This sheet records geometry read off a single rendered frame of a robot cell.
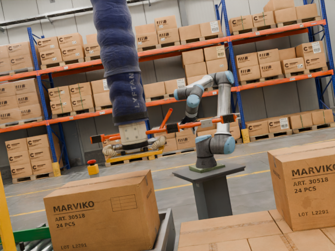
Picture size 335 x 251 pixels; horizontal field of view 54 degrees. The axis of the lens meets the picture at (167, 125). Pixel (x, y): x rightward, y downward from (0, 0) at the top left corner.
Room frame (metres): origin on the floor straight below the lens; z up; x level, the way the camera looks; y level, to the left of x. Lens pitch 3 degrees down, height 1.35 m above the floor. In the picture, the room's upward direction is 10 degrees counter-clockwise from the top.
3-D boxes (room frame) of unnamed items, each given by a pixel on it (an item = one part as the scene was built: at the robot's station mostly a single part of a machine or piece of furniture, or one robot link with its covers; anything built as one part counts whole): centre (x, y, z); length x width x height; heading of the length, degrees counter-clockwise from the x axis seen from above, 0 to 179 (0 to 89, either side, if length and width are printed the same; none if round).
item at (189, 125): (2.18, 0.02, 1.22); 0.93 x 0.30 x 0.04; 88
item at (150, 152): (1.97, 0.23, 1.11); 0.34 x 0.10 x 0.05; 88
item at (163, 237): (2.05, 0.13, 0.58); 0.70 x 0.03 x 0.06; 174
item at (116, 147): (2.06, 0.22, 1.15); 0.34 x 0.25 x 0.06; 88
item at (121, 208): (2.09, 0.49, 0.75); 0.60 x 0.40 x 0.40; 84
